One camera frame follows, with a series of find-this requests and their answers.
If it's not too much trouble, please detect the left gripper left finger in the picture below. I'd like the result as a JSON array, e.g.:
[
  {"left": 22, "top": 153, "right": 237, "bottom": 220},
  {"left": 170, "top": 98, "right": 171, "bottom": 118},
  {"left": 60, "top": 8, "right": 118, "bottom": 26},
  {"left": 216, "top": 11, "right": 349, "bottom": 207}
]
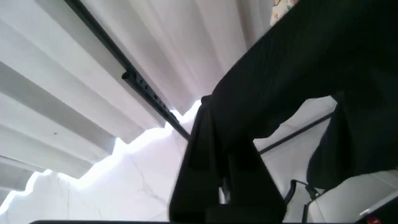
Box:
[{"left": 169, "top": 95, "right": 225, "bottom": 223}]

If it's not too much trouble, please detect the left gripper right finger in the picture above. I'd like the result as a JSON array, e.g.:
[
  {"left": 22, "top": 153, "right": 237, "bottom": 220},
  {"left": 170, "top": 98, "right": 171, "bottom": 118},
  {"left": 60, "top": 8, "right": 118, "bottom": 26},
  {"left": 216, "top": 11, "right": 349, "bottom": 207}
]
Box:
[{"left": 228, "top": 141, "right": 287, "bottom": 223}]

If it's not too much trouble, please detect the black garment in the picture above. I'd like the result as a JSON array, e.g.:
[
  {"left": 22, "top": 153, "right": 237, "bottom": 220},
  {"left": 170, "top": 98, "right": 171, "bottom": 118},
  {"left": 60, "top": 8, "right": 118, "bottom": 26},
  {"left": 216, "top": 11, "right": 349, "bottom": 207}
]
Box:
[{"left": 201, "top": 0, "right": 398, "bottom": 191}]

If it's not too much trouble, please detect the cream printed garment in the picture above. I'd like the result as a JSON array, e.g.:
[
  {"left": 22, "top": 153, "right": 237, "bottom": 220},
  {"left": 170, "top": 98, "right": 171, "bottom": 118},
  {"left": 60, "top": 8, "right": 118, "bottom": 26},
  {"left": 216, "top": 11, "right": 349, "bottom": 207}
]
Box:
[{"left": 269, "top": 0, "right": 300, "bottom": 27}]

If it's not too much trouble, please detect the black clothes rack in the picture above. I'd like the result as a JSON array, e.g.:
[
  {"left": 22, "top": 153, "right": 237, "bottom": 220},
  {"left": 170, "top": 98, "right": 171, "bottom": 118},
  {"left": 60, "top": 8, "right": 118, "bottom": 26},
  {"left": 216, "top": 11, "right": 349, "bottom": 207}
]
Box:
[{"left": 63, "top": 0, "right": 336, "bottom": 156}]

